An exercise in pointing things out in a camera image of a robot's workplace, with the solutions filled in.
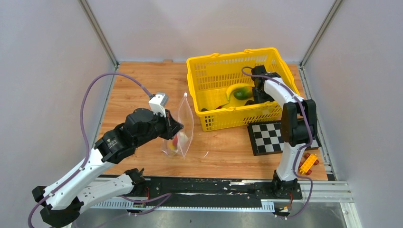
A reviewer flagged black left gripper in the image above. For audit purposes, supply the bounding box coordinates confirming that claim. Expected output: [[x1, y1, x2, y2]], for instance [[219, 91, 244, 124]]
[[135, 108, 184, 148]]

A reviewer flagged red toy food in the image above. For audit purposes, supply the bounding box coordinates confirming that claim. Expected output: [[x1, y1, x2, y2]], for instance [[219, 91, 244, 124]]
[[172, 133, 182, 150]]

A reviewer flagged clear zip top bag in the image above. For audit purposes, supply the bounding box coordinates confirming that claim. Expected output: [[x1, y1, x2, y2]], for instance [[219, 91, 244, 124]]
[[161, 92, 194, 158]]

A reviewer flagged white toy food piece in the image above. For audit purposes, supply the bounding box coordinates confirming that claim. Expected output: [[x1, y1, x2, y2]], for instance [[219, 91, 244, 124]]
[[178, 132, 189, 143]]

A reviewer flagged yellow toy banana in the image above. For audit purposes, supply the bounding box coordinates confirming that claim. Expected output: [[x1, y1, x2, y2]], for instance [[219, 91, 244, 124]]
[[226, 83, 253, 101]]

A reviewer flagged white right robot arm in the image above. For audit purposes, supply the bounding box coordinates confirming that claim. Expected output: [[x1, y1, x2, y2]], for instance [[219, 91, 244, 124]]
[[251, 66, 317, 199]]

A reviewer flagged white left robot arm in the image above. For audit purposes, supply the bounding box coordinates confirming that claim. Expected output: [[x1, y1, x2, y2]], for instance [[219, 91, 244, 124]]
[[32, 108, 184, 228]]

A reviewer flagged green toy mango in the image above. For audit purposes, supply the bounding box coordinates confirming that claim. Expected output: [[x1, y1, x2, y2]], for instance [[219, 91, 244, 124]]
[[233, 89, 253, 100]]

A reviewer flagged black white checkerboard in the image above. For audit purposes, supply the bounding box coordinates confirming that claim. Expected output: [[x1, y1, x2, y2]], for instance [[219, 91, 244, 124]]
[[247, 121, 322, 157]]

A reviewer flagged yellow plastic basket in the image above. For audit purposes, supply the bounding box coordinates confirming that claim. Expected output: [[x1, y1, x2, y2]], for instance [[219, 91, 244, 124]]
[[187, 47, 299, 132]]

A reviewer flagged yellow toy block car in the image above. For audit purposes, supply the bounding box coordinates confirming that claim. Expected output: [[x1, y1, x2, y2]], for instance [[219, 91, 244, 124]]
[[298, 152, 319, 175]]

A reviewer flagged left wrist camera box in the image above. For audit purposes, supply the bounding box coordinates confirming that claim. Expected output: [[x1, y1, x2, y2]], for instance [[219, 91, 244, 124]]
[[148, 92, 169, 117]]

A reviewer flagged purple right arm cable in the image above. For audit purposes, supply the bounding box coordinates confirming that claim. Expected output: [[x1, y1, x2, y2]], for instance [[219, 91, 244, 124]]
[[241, 66, 314, 220]]

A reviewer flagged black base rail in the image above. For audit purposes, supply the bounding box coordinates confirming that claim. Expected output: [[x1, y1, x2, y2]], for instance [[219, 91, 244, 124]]
[[93, 176, 353, 212]]

